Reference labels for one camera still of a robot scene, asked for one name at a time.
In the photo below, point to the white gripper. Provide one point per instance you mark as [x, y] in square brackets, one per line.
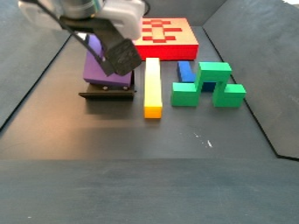
[123, 12]

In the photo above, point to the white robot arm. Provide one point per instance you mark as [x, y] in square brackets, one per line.
[123, 12]

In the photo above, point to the red puzzle board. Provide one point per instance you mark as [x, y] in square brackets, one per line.
[167, 39]

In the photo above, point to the black angled fixture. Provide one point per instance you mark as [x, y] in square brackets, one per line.
[110, 93]

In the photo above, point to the blue U-shaped block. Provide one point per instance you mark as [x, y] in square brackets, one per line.
[187, 76]

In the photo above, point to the yellow long bar block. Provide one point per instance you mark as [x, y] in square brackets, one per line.
[152, 89]

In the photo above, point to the green stepped block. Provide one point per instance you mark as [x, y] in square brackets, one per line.
[210, 79]

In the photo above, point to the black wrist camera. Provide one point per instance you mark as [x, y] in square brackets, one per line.
[119, 57]

